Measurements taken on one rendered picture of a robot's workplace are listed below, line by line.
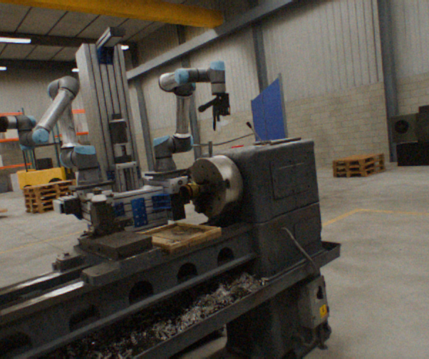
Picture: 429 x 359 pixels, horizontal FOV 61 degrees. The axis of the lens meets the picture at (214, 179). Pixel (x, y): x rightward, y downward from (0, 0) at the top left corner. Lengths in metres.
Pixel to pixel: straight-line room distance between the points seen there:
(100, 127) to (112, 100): 0.20
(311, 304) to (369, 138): 10.51
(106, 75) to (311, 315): 1.94
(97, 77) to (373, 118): 10.62
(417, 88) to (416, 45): 1.18
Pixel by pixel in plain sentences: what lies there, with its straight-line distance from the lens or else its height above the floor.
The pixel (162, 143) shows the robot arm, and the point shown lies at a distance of 2.40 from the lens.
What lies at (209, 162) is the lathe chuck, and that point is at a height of 1.21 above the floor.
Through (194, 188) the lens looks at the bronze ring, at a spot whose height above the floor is 1.10.
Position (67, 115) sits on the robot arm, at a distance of 2.39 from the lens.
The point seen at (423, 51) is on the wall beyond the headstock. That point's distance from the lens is 11.97.
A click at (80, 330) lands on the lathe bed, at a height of 0.70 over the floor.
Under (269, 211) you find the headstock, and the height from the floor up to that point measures 0.91.
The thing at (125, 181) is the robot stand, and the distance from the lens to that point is 2.45.
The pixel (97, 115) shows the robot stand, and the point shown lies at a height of 1.58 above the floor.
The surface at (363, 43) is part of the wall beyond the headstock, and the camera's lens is 12.74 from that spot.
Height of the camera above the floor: 1.32
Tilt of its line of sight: 6 degrees down
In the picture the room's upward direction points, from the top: 8 degrees counter-clockwise
